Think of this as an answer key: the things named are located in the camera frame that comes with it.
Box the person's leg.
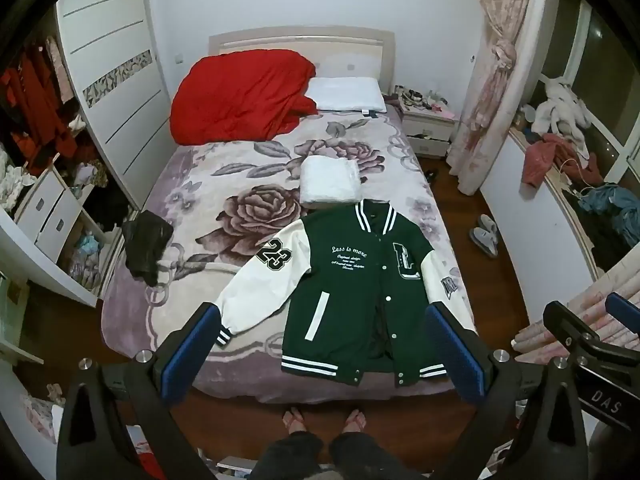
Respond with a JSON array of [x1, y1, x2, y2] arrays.
[[250, 406, 326, 480], [327, 406, 393, 480]]

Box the green and white varsity jacket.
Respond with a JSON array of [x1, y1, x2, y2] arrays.
[[212, 199, 471, 388]]

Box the pink floral loose curtain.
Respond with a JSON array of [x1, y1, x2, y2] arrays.
[[512, 280, 640, 363]]

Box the blue garment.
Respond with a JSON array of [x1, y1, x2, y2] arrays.
[[579, 184, 637, 243]]

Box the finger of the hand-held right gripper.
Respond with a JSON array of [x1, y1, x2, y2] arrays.
[[542, 300, 602, 357], [605, 292, 640, 337]]

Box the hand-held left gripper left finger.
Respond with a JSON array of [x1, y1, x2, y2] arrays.
[[57, 301, 223, 480]]

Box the pink floral tied curtain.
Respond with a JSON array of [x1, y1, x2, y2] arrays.
[[447, 0, 538, 196]]

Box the pink red garment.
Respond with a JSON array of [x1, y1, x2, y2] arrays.
[[521, 133, 604, 188]]

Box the white nightstand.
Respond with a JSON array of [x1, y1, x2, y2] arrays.
[[400, 105, 461, 158]]

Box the floral bed blanket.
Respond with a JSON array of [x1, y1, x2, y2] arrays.
[[100, 107, 478, 406]]

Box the white pillow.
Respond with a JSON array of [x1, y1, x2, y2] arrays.
[[304, 76, 388, 114]]

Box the white sliding wardrobe door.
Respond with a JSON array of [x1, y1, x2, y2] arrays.
[[55, 0, 173, 211]]

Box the person's right leg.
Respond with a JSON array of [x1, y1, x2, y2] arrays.
[[327, 406, 393, 480]]

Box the person's left leg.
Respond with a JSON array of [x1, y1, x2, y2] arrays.
[[250, 406, 326, 480]]

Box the black garment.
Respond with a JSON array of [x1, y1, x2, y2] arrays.
[[121, 210, 175, 287]]

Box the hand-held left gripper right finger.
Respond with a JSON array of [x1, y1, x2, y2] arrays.
[[424, 301, 588, 480]]

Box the grey slipper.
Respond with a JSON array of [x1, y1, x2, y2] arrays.
[[470, 227, 499, 260], [477, 214, 501, 240]]

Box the red duvet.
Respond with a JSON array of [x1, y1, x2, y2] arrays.
[[170, 49, 318, 145]]

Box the clutter of small items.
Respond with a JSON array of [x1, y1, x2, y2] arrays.
[[392, 84, 453, 113]]

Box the white drawer unit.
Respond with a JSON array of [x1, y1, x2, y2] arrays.
[[12, 167, 108, 308]]

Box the red hanging clothes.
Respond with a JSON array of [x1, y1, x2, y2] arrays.
[[0, 45, 78, 176]]

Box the white folded knit garment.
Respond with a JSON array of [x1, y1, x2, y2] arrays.
[[299, 156, 363, 207]]

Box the cream bed headboard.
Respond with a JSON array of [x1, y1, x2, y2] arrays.
[[207, 25, 398, 96]]

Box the dark cloth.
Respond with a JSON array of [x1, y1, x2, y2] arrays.
[[582, 210, 633, 273]]

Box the pink floral cloth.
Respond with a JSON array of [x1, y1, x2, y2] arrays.
[[20, 384, 68, 443]]

